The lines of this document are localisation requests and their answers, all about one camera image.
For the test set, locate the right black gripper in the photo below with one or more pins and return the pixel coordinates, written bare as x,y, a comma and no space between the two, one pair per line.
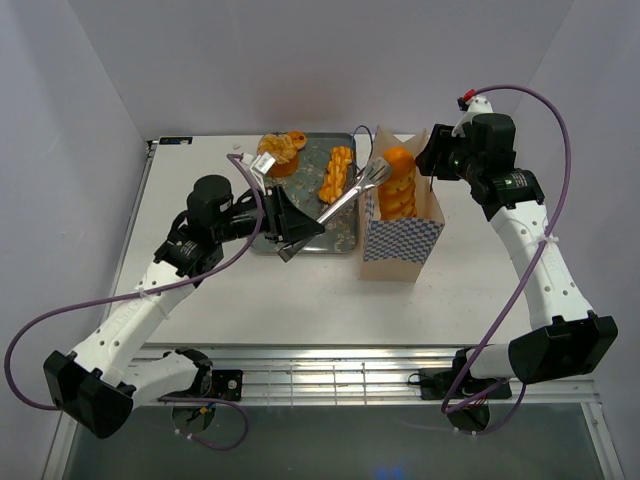
440,141

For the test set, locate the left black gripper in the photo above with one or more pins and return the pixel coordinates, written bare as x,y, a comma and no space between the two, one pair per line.
285,221

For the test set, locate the long baguette bread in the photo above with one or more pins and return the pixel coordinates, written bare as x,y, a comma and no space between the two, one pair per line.
396,195

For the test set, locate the metal tongs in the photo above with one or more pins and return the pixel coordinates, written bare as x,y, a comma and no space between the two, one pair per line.
376,171

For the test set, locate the blue checkered paper bag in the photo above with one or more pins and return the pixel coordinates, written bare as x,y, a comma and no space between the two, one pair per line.
397,250

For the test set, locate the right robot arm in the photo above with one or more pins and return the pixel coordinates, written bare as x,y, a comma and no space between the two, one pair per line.
567,337

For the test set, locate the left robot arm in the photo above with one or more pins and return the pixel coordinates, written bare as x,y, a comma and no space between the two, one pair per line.
95,383

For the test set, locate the sugared round cake bread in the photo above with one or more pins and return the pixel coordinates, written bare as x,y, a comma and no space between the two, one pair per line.
282,148

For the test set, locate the metal baking tray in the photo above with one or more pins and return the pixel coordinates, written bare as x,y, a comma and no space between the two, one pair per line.
341,234

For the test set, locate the twisted orange pastry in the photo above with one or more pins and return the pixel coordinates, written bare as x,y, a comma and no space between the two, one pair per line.
341,158

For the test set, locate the small round bun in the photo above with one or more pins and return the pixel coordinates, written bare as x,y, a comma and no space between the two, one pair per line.
298,138

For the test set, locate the left logo sticker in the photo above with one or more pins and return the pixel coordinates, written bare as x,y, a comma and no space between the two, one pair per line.
175,141

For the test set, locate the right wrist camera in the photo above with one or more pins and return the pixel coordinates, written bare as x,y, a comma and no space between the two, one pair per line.
471,104

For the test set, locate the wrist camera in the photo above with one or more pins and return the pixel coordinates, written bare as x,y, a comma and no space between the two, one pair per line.
471,104
258,166

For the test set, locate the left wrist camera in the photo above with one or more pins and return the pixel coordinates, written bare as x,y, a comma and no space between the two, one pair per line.
258,166

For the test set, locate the aluminium frame rail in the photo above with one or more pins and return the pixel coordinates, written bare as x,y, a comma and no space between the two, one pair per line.
338,376

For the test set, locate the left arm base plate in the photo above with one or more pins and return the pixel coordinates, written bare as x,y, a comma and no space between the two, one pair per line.
223,384

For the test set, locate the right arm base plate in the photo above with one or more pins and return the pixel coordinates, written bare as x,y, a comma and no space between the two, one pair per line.
435,383

